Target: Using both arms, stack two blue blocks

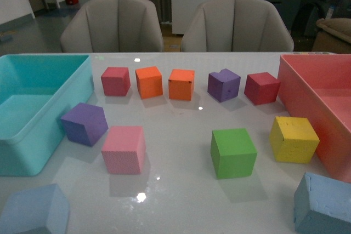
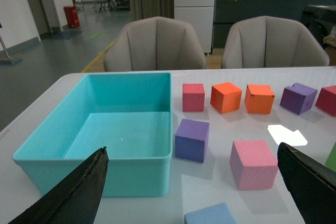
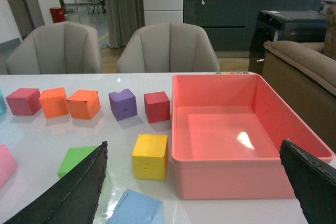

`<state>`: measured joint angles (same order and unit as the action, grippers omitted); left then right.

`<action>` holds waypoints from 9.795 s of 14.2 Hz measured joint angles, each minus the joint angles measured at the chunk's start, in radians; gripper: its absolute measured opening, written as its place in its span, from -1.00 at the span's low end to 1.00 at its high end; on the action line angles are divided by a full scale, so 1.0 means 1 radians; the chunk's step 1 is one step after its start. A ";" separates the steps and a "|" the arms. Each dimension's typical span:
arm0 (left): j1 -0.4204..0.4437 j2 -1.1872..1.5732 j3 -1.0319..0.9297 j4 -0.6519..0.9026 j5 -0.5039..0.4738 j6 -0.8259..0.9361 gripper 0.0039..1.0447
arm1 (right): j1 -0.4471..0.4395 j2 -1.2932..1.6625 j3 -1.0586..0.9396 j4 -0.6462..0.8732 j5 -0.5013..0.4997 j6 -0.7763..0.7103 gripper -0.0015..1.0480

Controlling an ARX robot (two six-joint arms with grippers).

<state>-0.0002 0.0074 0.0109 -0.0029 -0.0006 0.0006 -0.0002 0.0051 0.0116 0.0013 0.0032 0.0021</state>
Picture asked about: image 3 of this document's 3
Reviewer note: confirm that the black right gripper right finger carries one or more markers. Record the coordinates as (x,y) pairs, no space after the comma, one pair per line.
(312,180)

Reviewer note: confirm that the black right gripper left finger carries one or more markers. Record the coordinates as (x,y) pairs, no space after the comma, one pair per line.
(72,199)

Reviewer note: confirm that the light blue foam cube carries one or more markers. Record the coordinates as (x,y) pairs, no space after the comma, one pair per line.
(135,207)

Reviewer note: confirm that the green foam cube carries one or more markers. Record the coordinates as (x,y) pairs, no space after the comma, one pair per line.
(78,161)

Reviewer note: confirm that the light pink foam cube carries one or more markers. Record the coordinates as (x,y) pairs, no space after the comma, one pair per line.
(8,165)

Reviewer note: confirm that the yellow foam cube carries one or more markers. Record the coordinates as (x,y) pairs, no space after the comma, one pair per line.
(150,157)

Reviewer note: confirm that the orange foam cube right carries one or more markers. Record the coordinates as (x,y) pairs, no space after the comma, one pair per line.
(84,104)

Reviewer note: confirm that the orange foam cube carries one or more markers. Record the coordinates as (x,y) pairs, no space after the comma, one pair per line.
(54,102)
(84,104)

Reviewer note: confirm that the pink plastic bin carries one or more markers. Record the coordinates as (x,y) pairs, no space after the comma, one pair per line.
(227,130)

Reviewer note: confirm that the orange foam cube left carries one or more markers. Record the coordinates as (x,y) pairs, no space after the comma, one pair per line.
(54,102)

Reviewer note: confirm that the purple foam cube far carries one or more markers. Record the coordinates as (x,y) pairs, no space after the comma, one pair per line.
(123,104)

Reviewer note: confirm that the beige sofa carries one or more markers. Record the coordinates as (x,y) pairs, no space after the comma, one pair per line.
(303,74)

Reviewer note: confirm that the magenta foam cube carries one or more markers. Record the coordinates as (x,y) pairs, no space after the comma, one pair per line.
(24,101)

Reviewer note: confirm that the cyan plastic bin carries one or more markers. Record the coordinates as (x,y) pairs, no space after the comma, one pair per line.
(3,106)

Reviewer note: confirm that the dark red foam cube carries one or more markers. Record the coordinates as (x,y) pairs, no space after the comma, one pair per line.
(157,106)

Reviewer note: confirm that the grey chair left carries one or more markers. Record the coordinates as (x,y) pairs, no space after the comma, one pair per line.
(60,48)

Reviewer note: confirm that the grey chair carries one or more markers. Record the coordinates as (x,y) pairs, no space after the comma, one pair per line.
(168,47)
(60,48)

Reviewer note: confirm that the black appliance box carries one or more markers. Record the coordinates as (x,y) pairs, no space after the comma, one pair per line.
(298,26)

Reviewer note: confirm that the grey chair right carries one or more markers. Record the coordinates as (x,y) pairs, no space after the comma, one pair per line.
(168,47)

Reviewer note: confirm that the dark kitchen counter cabinet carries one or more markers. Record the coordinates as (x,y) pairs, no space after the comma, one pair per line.
(230,24)

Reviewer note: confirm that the red fire extinguisher box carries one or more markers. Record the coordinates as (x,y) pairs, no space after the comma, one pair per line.
(57,14)

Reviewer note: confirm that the grey curtain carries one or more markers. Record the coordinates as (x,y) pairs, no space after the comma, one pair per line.
(124,18)

